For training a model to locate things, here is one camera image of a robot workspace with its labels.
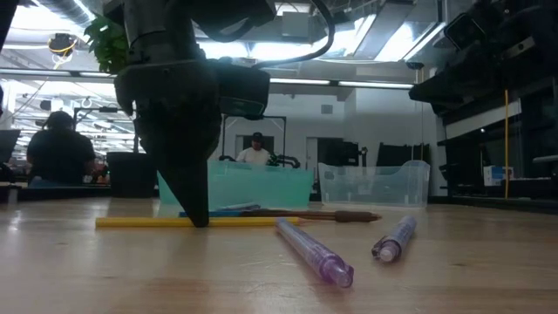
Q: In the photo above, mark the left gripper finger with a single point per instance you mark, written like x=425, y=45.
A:
x=187, y=174

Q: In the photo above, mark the blue pencil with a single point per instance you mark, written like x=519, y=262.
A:
x=185, y=214

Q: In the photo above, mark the yellow pencil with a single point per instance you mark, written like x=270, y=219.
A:
x=144, y=222

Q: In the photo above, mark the translucent purple pen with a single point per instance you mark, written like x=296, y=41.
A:
x=318, y=255

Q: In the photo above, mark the brown pen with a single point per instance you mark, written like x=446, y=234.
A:
x=349, y=216

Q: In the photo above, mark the lavender pen with dark grip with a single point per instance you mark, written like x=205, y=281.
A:
x=394, y=240

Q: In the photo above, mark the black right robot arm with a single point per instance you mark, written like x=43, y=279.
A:
x=540, y=26

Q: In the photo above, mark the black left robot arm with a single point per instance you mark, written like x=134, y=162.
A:
x=152, y=26

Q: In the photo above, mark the green plant in black pot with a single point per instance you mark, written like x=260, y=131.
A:
x=126, y=174

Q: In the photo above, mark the person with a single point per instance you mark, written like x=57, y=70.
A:
x=61, y=152
x=255, y=154

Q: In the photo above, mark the green translucent plastic bin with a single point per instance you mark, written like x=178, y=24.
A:
x=261, y=185

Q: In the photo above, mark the dark shelving unit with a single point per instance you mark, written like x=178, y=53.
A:
x=462, y=165

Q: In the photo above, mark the white box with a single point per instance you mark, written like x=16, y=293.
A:
x=494, y=175

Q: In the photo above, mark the dark background equipment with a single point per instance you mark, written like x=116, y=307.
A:
x=335, y=150
x=396, y=152

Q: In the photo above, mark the long ceiling light bar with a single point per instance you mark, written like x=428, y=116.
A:
x=349, y=83

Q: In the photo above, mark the clear plastic bin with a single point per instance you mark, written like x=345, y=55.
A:
x=375, y=185

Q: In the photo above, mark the dark monitor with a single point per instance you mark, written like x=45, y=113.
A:
x=8, y=146

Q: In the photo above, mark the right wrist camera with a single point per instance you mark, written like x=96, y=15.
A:
x=464, y=31

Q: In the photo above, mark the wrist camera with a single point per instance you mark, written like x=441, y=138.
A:
x=464, y=31
x=244, y=89

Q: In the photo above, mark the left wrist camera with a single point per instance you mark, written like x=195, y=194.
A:
x=244, y=89

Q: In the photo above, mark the background robot station frame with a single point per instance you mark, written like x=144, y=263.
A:
x=261, y=117

